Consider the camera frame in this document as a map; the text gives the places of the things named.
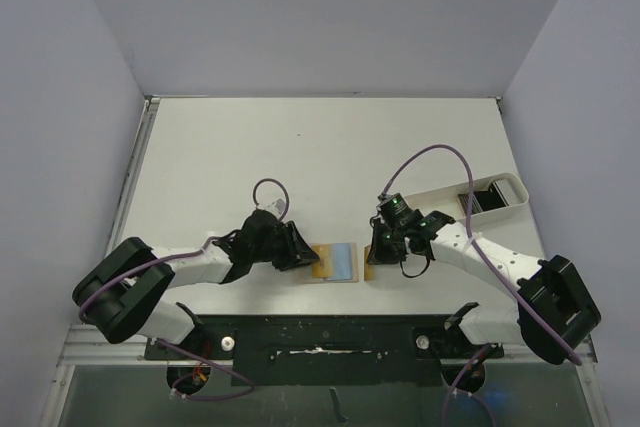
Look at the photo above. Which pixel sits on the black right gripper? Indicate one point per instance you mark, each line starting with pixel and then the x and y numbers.
pixel 382 240

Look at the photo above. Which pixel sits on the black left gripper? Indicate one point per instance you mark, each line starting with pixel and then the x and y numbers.
pixel 296 251

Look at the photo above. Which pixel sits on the yellow credit card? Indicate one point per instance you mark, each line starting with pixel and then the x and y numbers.
pixel 369 271
pixel 323 268

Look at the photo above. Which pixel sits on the beige card holder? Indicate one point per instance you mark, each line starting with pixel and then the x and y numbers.
pixel 345 263

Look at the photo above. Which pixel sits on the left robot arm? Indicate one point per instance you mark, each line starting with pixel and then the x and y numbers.
pixel 122 295

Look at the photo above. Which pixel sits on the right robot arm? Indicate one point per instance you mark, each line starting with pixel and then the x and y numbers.
pixel 554 311

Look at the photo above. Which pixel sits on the black cards in tray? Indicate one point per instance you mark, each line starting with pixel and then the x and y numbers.
pixel 483 201

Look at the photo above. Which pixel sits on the white plastic tray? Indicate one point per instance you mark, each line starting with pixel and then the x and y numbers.
pixel 445 200

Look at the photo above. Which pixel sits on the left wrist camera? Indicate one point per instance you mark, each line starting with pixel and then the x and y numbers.
pixel 278 207

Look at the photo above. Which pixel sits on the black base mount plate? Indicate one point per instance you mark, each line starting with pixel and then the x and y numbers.
pixel 335 350

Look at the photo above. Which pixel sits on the aluminium table frame rail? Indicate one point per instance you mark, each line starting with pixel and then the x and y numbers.
pixel 143 133

